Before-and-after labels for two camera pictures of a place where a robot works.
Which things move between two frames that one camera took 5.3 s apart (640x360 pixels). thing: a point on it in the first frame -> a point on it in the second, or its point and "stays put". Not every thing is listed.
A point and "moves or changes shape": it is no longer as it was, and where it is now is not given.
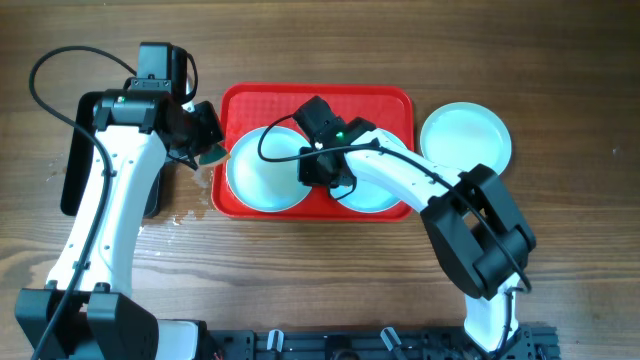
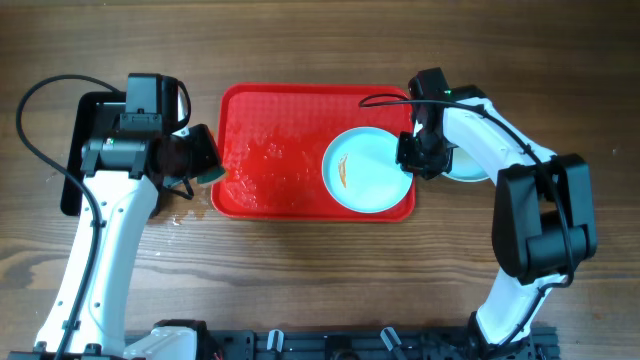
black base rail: x=524 y=342 stays put
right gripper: x=314 y=167 -> x=417 y=156
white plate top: x=268 y=187 -> x=464 y=168
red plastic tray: x=249 y=107 stays put
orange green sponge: x=213 y=158 moves or changes shape
